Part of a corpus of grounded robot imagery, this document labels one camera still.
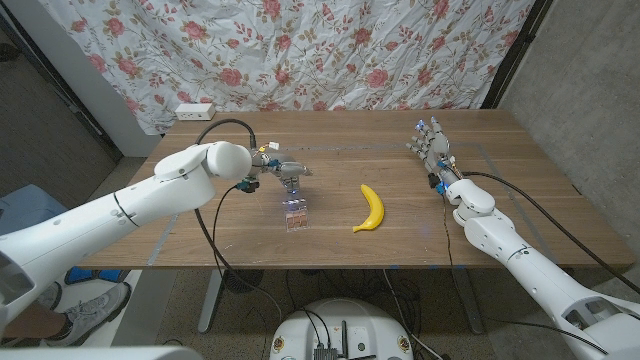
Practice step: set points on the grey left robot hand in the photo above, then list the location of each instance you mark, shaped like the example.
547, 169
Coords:
285, 169

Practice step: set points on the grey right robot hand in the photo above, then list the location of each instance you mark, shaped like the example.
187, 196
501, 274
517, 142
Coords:
436, 147

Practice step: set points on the clear eyeshadow palette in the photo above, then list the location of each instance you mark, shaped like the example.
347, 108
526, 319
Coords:
296, 219

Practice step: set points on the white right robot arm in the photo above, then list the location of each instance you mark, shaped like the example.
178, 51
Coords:
530, 270

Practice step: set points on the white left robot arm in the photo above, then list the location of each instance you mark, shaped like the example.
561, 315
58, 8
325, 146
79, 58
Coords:
130, 210

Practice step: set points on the yellow toy banana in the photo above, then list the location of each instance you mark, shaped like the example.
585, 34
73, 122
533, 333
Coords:
375, 210

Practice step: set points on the white power strip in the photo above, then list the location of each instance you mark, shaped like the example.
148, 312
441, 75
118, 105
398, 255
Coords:
194, 112

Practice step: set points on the floral backdrop cloth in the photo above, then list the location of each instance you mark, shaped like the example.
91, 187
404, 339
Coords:
300, 55

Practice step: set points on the black round fan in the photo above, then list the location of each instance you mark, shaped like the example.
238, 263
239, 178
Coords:
243, 281

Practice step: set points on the grey object at edge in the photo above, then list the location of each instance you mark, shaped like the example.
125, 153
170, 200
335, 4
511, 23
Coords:
515, 55

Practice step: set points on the white robot torso base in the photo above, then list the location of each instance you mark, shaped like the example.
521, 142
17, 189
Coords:
345, 320

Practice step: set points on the grey sneaker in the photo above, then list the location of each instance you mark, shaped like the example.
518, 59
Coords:
95, 312

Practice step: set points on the blue plastic bin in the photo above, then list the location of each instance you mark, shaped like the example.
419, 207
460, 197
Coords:
25, 205

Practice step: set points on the person's bare leg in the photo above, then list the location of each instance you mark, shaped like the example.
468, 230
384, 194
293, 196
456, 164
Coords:
30, 322

